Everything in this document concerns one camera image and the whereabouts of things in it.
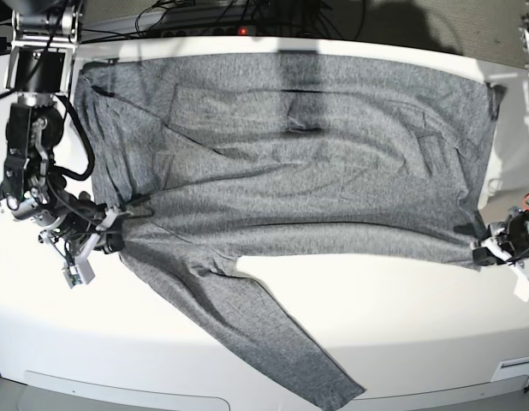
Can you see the grey long-sleeve T-shirt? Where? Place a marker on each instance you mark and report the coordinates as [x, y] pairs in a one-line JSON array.
[[231, 155]]

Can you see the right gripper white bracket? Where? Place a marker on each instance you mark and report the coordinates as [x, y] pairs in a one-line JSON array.
[[78, 233]]

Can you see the black power strip with LED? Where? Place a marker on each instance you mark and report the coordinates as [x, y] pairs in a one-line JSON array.
[[260, 27]]

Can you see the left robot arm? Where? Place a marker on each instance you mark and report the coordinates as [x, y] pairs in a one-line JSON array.
[[524, 36]]

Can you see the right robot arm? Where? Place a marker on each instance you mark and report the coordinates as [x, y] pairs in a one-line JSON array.
[[40, 74]]

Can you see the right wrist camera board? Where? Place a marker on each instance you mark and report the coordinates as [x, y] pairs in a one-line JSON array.
[[72, 276]]

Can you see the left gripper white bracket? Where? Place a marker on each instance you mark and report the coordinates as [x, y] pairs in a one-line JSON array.
[[507, 243]]

